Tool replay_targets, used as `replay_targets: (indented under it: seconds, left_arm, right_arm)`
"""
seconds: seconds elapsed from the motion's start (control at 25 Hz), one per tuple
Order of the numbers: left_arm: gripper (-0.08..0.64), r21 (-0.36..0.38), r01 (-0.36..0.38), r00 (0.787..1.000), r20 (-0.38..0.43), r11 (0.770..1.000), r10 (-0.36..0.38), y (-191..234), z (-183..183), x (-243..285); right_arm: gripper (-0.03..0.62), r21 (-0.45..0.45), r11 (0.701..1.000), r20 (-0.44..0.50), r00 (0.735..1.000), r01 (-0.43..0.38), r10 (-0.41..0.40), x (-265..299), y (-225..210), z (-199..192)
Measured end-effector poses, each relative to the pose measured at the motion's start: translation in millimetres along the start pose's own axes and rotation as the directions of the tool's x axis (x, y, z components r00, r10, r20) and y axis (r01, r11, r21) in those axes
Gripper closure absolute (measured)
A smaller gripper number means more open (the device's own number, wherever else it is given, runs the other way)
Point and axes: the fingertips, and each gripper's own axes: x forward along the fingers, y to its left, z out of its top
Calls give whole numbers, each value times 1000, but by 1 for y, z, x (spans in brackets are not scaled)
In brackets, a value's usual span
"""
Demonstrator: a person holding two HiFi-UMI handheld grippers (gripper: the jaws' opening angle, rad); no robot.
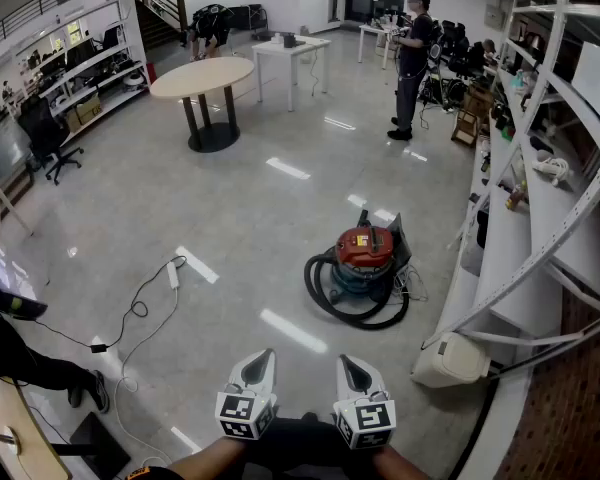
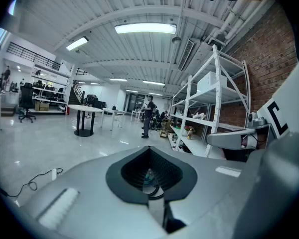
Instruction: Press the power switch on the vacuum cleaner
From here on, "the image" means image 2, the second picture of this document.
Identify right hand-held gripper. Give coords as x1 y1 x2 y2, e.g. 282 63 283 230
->
206 123 275 156

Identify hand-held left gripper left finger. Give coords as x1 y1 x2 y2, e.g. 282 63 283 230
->
19 145 170 239

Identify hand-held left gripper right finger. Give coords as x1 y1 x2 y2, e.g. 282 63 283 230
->
149 145 261 239

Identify red vacuum cleaner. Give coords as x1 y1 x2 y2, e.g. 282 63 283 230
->
145 168 155 187

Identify white metal shelf rack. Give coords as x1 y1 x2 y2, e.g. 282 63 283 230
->
168 44 252 159

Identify white box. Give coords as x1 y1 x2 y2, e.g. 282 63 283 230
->
197 71 227 92

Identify white rectangular table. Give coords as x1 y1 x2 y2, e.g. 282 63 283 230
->
130 110 144 123
100 108 126 131

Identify round white table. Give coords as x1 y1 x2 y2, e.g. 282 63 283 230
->
68 104 104 137

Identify ceiling air vent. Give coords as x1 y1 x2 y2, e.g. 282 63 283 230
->
177 38 195 72

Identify cardboard box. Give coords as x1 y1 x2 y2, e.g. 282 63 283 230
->
34 101 50 112

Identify dark staircase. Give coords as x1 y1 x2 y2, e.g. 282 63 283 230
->
68 79 86 107

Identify white storage shelf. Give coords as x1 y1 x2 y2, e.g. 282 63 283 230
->
30 83 68 115

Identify black office chair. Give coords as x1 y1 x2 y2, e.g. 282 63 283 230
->
18 82 37 123

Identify white ceiling pipes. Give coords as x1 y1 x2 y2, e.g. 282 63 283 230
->
203 0 274 47

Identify black balcony railing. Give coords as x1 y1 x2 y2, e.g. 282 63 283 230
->
6 41 62 72

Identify black vacuum hose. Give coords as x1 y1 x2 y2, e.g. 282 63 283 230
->
142 184 165 200

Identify black floor cable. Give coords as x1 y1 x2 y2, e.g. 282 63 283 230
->
0 168 64 199

